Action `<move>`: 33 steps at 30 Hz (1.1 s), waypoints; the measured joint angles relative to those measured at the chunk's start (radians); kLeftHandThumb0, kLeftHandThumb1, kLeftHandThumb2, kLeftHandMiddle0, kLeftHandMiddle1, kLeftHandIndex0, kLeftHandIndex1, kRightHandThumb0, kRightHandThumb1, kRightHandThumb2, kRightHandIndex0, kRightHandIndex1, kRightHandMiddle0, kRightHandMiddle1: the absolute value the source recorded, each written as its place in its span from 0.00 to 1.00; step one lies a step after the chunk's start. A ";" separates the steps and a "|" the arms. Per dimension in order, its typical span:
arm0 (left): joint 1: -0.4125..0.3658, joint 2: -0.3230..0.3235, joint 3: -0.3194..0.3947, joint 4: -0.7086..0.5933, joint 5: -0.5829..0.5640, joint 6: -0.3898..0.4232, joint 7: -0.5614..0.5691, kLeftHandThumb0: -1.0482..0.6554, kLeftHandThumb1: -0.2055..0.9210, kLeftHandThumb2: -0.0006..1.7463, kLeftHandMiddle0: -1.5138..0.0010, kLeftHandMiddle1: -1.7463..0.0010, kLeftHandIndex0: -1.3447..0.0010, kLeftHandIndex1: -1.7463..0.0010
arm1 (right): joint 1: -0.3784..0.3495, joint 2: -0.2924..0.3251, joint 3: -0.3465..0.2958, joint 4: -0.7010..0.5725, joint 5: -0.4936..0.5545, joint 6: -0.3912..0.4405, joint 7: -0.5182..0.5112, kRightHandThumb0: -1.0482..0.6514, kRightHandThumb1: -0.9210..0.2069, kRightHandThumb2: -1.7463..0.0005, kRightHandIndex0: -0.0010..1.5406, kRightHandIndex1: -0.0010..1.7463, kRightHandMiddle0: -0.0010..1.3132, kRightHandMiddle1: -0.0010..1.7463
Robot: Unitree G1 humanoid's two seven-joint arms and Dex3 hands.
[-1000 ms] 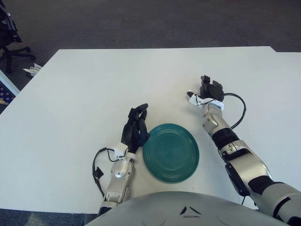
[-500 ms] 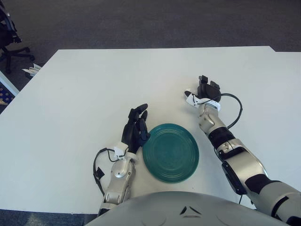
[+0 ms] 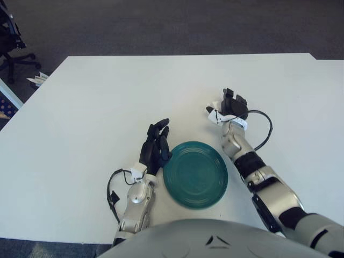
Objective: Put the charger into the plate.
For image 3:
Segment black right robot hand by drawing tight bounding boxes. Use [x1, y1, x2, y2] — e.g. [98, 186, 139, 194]
[205, 87, 249, 120]

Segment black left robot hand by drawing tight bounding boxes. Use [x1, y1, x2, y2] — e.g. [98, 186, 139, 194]
[139, 118, 173, 177]

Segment green ribbed plate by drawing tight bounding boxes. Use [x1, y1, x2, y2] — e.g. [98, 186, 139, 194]
[162, 141, 229, 210]

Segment grey robot torso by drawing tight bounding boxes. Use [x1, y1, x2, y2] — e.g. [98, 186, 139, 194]
[98, 219, 331, 258]

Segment white paper leaflets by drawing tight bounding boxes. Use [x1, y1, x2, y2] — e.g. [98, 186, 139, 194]
[26, 71, 48, 86]

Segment blue dotted box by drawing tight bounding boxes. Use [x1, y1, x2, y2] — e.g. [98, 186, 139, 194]
[0, 91, 19, 119]

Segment black office chair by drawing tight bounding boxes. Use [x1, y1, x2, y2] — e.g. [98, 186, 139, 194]
[0, 0, 41, 83]

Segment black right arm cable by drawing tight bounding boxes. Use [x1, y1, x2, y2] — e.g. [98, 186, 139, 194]
[248, 109, 273, 151]

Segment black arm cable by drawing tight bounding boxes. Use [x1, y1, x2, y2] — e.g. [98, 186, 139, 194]
[106, 168, 135, 224]
[248, 109, 273, 151]

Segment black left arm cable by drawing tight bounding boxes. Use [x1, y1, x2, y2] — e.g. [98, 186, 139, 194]
[106, 168, 135, 224]

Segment white furniture frame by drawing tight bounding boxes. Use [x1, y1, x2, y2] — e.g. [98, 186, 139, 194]
[0, 79, 24, 110]

